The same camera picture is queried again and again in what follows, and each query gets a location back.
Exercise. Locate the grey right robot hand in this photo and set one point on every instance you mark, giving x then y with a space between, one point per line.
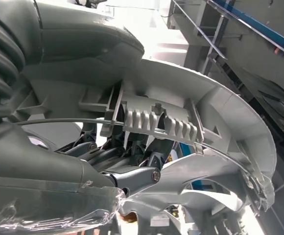
46 168

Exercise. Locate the blue trim beam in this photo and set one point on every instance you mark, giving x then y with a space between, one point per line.
279 37

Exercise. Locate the grey metal ceiling frame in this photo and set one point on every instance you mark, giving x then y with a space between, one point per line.
214 45

